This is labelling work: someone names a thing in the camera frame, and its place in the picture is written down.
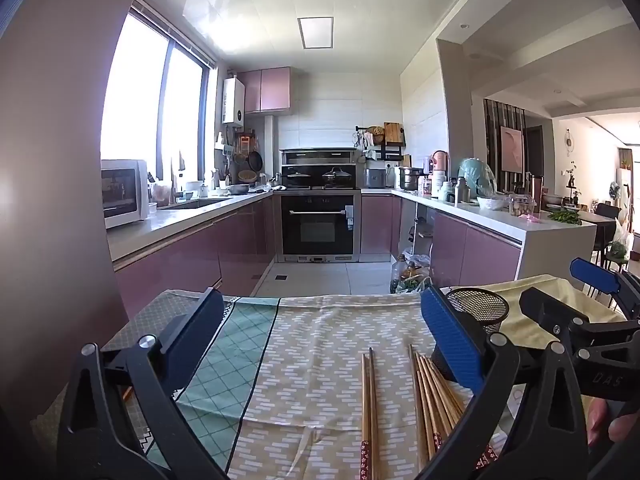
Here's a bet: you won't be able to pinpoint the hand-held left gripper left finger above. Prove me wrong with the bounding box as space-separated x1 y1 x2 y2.
57 287 228 480

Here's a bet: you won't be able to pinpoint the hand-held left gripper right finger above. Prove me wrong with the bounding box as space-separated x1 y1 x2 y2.
415 287 588 480

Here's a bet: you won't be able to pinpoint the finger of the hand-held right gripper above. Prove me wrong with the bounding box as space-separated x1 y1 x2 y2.
571 258 640 320
519 288 640 403

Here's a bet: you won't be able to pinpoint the black mesh utensil holder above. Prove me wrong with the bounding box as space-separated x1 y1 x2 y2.
444 286 511 343

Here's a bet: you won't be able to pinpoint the bundle of bamboo chopsticks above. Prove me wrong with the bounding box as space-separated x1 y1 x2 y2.
407 344 501 473

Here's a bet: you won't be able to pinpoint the wooden chopstick floral end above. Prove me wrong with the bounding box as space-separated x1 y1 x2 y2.
360 354 373 480
368 347 380 480

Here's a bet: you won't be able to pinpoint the person's right hand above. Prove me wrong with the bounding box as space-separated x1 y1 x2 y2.
588 398 640 449

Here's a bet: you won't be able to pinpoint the dark dining chair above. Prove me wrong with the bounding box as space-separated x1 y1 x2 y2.
591 202 619 263

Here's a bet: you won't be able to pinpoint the pink kitchen base cabinets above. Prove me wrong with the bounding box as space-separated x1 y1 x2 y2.
360 189 598 291
111 194 277 322

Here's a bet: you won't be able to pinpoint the cooking oil bottle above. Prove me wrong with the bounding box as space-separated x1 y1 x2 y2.
391 254 409 291

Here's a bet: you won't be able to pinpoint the clear egg box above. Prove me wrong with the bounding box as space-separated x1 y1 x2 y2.
509 194 538 217

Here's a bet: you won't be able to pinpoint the patchwork printed tablecloth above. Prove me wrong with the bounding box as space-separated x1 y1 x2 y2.
37 275 626 480

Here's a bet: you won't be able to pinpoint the sink faucet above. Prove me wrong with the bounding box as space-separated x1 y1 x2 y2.
169 160 186 205

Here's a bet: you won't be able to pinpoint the mint green appliance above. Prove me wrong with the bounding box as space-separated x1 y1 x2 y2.
458 157 497 196

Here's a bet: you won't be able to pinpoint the white countertop oven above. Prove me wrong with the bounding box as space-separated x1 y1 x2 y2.
101 159 150 230

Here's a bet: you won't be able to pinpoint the black integrated stove oven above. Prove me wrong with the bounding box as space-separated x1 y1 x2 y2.
278 148 362 264

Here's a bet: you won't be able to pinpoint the stainless steel stockpot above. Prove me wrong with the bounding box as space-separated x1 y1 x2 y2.
397 166 426 191

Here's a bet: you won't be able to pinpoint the grey refrigerator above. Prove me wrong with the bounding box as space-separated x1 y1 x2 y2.
0 0 153 431

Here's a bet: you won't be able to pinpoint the kitchen window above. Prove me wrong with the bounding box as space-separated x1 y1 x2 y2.
100 7 217 183

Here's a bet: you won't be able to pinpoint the ceiling light panel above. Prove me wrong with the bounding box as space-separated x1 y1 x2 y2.
297 17 334 50

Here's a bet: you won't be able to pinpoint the pink framed wall picture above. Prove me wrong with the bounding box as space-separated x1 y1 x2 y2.
501 126 524 174

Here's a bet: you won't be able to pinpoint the striped wall panel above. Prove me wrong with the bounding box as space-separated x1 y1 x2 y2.
483 99 527 193

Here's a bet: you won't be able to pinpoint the black wall rack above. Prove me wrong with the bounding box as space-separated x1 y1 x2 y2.
355 122 407 162

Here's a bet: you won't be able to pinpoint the white wall water heater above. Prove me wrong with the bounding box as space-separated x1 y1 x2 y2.
222 77 245 126

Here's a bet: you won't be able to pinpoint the pink wall cabinet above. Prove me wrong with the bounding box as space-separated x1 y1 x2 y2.
237 66 292 114

